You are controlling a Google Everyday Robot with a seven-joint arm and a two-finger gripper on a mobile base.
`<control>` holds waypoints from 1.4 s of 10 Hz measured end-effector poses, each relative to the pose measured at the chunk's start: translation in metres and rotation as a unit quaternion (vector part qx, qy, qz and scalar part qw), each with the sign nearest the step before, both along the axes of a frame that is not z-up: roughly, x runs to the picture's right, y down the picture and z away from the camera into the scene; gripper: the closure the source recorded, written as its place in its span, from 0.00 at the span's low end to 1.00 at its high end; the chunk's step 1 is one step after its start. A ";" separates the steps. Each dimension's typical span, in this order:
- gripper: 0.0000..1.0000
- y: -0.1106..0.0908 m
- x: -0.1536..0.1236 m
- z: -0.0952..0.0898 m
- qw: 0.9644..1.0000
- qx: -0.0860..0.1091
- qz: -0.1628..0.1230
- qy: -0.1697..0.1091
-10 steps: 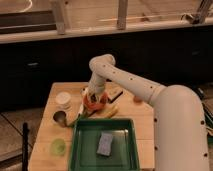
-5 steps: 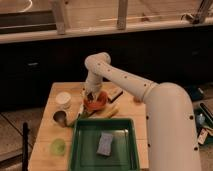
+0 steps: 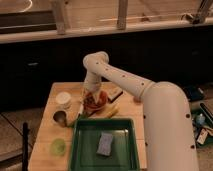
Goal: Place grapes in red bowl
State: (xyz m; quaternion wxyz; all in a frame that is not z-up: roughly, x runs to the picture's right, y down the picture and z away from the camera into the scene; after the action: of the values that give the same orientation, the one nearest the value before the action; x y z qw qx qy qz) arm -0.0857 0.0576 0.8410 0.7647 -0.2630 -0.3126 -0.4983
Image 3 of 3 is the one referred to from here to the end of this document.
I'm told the grapes bunch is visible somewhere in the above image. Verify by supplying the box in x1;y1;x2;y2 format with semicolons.
84;93;96;105

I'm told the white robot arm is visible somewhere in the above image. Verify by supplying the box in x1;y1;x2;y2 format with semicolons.
83;51;199;171

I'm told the red bowl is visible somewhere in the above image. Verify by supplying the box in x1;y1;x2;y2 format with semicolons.
85;91;108;111

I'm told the white lidded cup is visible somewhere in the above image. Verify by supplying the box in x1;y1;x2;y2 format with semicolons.
55;92;71;109

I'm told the yellow corn toy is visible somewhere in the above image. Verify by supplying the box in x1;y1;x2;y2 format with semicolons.
92;104;119;118

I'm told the metal cup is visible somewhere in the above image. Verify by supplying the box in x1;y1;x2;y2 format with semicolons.
53;111;67;127

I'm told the blue grey sponge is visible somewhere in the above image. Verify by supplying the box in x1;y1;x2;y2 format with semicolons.
97;132;113;156

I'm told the green plastic lid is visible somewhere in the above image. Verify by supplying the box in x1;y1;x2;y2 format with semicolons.
50;138;66;156

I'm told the green plastic tray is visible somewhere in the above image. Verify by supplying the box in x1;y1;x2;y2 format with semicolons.
68;119;140;171

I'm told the black pole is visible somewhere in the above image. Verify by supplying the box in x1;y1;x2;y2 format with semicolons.
22;122;29;171

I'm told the blue object on floor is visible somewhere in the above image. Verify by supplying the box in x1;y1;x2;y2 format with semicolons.
183;86;204;101

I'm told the green crate with items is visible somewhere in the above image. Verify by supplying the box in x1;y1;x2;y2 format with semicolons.
192;103;213;148

